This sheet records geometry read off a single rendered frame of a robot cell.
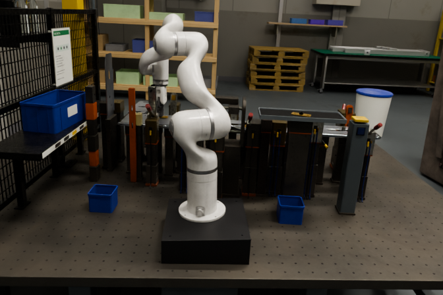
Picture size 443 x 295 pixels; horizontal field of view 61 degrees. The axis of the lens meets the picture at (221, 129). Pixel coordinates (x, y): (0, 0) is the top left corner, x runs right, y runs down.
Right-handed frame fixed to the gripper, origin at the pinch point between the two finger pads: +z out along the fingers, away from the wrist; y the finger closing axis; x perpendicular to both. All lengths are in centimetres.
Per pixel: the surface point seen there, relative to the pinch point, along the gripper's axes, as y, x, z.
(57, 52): -2, 54, -30
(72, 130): -40, 32, 1
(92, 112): -23.4, 29.0, -3.8
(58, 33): 1, 54, -39
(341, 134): -14, -96, 3
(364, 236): -59, -98, 33
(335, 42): 699, -269, -4
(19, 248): -82, 37, 34
